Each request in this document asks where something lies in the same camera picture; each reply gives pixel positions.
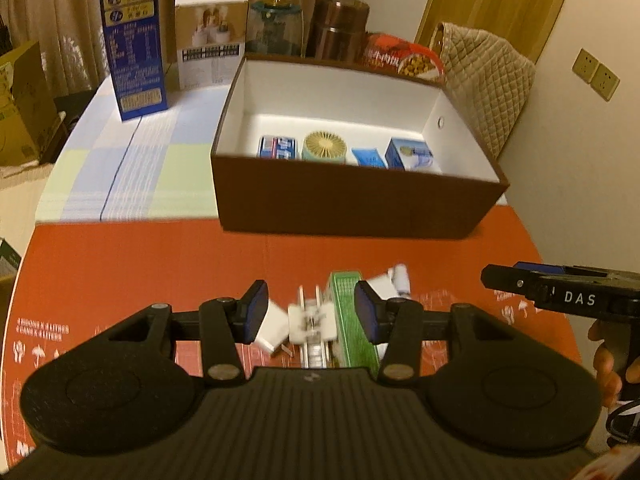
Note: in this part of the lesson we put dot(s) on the beige wall socket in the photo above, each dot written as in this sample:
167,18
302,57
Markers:
585,65
606,82

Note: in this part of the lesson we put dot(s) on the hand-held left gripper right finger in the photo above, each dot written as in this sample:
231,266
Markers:
367,312

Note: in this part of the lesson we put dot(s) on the blue milk carton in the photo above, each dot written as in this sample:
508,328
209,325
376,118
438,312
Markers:
135,50

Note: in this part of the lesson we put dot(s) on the plain cardboard box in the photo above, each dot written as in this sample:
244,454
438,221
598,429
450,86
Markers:
25,110

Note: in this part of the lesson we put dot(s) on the brown metal canister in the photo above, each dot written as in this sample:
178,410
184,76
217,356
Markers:
335,30

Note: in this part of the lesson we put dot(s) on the small white bottle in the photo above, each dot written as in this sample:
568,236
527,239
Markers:
402,277

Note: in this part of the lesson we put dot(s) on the brown cardboard storage box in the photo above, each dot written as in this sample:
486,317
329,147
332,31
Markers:
325,200

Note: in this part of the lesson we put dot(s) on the pastel checked tablecloth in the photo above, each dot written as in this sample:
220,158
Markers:
125,170

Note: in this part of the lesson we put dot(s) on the wooden door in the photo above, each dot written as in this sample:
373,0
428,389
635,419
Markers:
500,0

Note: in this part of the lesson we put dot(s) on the blue white medicine box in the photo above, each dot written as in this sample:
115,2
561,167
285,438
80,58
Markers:
412,155

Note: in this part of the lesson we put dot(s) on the beige patterned curtain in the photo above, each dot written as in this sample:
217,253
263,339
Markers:
60,10

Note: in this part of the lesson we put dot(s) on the blue clear plastic box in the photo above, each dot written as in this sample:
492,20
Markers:
277,147

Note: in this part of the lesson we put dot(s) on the small blue packet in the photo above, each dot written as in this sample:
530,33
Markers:
370,157

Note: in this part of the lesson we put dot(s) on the white charger block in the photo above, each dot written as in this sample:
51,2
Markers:
275,325

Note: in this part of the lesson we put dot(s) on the green rectangular box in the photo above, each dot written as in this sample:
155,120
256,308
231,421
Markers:
345,310

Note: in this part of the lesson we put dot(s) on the glass jar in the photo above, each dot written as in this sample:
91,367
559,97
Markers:
275,30

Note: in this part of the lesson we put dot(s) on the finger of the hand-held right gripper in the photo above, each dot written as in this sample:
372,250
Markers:
507,279
535,267

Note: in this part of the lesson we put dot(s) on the beige quilted chair cover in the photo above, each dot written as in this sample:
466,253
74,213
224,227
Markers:
490,90

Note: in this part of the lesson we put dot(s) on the white picture box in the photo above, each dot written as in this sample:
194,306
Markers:
210,35

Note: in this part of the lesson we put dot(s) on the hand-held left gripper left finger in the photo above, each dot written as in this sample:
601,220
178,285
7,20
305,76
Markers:
256,310

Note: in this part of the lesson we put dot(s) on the red white printed paper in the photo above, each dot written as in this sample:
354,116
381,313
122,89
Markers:
615,465

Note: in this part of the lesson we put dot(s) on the person's right hand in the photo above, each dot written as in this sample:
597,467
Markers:
605,370

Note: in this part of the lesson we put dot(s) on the red printed cardboard mat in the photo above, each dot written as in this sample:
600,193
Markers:
125,270

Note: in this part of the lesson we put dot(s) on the red snack tin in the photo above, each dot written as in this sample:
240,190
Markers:
400,57

